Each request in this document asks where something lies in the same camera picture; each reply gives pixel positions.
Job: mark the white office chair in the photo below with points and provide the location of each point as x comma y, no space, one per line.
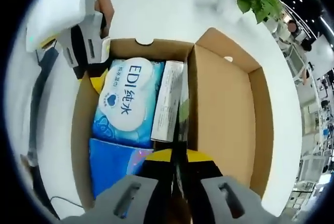
296,59

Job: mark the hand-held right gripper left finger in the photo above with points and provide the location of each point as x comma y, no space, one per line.
151,182

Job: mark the white medicine box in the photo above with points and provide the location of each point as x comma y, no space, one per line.
167,98

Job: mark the foil pouch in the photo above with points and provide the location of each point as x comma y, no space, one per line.
182,135

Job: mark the light blue wet wipes pack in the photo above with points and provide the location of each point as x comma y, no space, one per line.
122,98

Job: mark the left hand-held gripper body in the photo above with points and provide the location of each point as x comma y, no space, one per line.
60,7

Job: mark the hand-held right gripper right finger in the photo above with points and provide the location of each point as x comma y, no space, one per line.
203,171

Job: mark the white pillar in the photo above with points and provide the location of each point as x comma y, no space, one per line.
322,53

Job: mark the brown cardboard shoe box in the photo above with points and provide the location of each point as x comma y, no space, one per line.
221,104

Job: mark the blue soft tissue pack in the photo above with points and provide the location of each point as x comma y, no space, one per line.
114,161

